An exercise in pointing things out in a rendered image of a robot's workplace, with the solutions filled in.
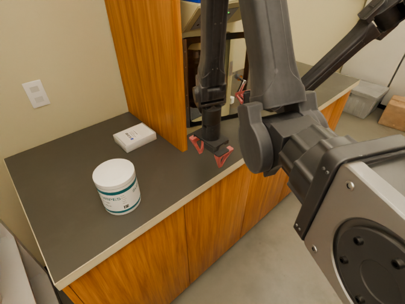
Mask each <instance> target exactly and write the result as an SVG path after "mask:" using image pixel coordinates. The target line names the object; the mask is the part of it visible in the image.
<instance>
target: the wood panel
mask: <svg viewBox="0 0 405 304"><path fill-rule="evenodd" d="M104 2H105V7H106V10H107V16H108V21H109V24H110V29H111V34H112V38H113V43H114V46H115V51H116V57H117V60H118V65H119V70H120V73H121V79H122V84H123V87H124V92H125V97H126V101H127V106H128V111H129V112H130V113H131V114H133V115H134V116H135V117H137V118H138V119H139V120H141V121H142V122H143V123H144V124H146V125H147V126H148V127H150V128H151V129H153V130H154V131H155V132H156V133H158V134H159V135H160V136H161V137H163V138H164V139H166V140H167V141H168V142H170V143H171V144H172V145H173V146H175V147H176V148H177V149H179V150H180V151H181V152H184V151H186V150H187V129H186V106H185V93H184V69H183V46H182V33H181V10H180V0H104Z"/></svg>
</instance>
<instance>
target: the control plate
mask: <svg viewBox="0 0 405 304"><path fill-rule="evenodd" d="M238 8H239V7H236V8H229V9H228V12H229V13H228V18H227V21H228V20H229V19H230V18H231V17H232V15H233V14H234V13H235V12H236V10H237V9H238ZM198 24H199V25H198ZM197 25H198V26H197ZM198 28H201V15H200V16H199V18H198V19H197V20H196V22H195V23H194V25H193V27H192V28H191V29H190V30H195V29H198Z"/></svg>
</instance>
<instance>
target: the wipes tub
mask: <svg viewBox="0 0 405 304"><path fill-rule="evenodd" d="M92 177H93V181H94V183H95V186H96V188H97V190H98V193H99V196H100V197H101V200H102V203H103V205H104V207H105V209H106V211H107V212H109V213H110V214H113V215H124V214H127V213H129V212H131V211H133V210H135V208H137V207H138V205H139V203H140V201H141V195H140V189H139V185H138V182H137V177H136V172H135V169H134V165H133V164H132V163H131V162H130V161H129V160H126V159H111V160H108V161H106V162H103V163H102V164H100V165H99V166H98V167H97V168H96V169H95V170H94V172H93V176H92Z"/></svg>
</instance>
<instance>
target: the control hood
mask: <svg viewBox="0 0 405 304"><path fill-rule="evenodd" d="M236 7H239V0H229V5H228V9H229V8H236ZM180 10H181V33H186V32H189V31H194V30H190V29H191V28H192V27H193V25H194V23H195V22H196V20H197V19H198V18H199V16H200V15H201V3H196V2H189V1H183V0H180ZM241 19H242V18H241V13H240V7H239V8H238V9H237V10H236V12H235V13H234V14H233V15H232V17H231V18H230V19H229V20H228V21H227V23H230V22H235V21H239V20H241ZM199 29H200V28H198V29H195V30H199Z"/></svg>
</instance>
